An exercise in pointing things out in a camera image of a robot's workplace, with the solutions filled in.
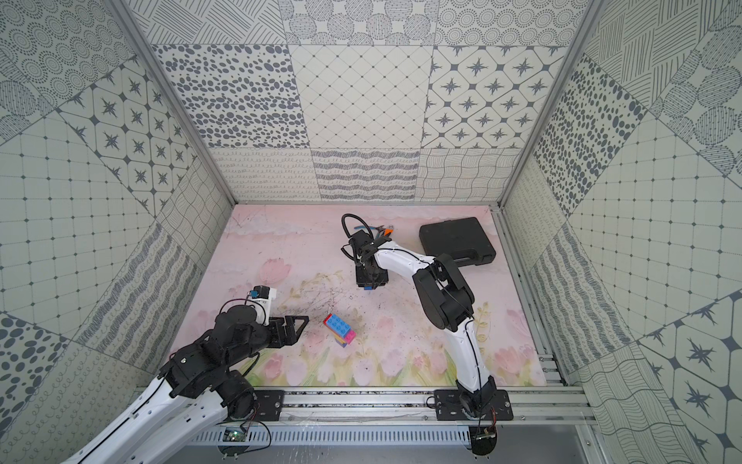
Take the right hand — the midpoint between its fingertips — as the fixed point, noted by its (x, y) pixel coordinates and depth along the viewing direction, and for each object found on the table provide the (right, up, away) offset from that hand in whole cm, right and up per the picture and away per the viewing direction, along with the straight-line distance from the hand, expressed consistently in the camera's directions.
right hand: (370, 285), depth 96 cm
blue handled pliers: (+3, +19, +17) cm, 26 cm away
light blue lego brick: (-7, -6, -21) cm, 23 cm away
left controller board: (-34, -33, -25) cm, 53 cm away
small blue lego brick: (0, +1, -8) cm, 8 cm away
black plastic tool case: (+35, +16, +9) cm, 39 cm away
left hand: (-17, -5, -24) cm, 29 cm away
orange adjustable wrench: (+6, +18, +15) cm, 24 cm away
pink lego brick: (-5, -9, -21) cm, 23 cm away
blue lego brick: (-8, -15, -12) cm, 21 cm away
